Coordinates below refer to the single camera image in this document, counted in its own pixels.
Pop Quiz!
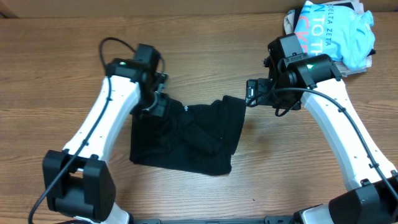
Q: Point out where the black t-shirt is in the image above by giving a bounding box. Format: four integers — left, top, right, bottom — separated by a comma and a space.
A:
129, 95, 246, 175

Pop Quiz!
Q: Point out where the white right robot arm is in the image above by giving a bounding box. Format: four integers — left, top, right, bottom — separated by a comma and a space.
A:
246, 34, 397, 224

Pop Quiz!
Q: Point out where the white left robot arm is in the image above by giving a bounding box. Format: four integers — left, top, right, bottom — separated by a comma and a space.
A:
34, 44, 169, 223

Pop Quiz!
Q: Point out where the light blue printed t-shirt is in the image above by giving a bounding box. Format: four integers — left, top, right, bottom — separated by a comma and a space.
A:
293, 0, 376, 70

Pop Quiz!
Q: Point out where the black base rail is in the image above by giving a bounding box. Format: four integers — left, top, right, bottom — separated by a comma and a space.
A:
74, 215, 352, 224

